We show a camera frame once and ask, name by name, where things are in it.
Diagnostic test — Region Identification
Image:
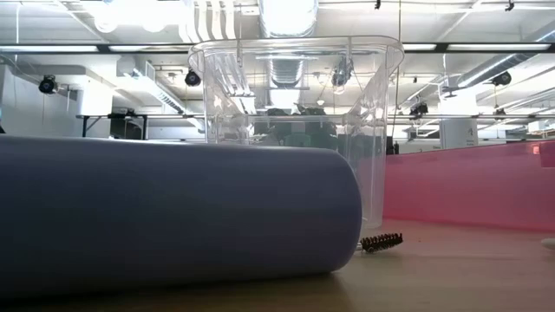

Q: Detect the purple acrylic paint bottle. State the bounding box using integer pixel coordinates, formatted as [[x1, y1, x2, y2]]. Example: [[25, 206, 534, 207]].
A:
[[0, 133, 363, 301]]

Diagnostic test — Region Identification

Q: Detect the black-handled spoolie brush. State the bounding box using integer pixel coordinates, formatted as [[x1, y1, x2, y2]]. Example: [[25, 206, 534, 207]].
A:
[[358, 232, 404, 255]]

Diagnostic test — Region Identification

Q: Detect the green artificial plant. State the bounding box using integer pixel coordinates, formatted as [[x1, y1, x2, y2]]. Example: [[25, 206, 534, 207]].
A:
[[259, 102, 340, 149]]

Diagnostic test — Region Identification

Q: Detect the clear plastic bin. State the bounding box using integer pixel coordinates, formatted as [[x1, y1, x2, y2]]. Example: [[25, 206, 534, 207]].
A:
[[187, 35, 406, 231]]

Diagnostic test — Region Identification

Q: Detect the black-legged background table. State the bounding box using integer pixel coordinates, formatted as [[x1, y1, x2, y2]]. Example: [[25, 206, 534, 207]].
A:
[[75, 112, 206, 141]]

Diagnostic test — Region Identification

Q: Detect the white room pillar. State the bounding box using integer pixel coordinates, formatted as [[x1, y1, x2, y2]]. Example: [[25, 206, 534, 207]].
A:
[[438, 97, 480, 151]]

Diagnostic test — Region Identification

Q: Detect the pink translucent plastic tray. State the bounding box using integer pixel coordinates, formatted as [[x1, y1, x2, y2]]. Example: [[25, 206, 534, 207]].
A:
[[382, 139, 555, 233]]

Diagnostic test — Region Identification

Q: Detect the black ceiling-mounted camera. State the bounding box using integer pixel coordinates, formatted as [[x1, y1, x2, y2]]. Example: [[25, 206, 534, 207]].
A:
[[37, 74, 59, 95], [491, 70, 513, 88], [184, 68, 203, 88]]

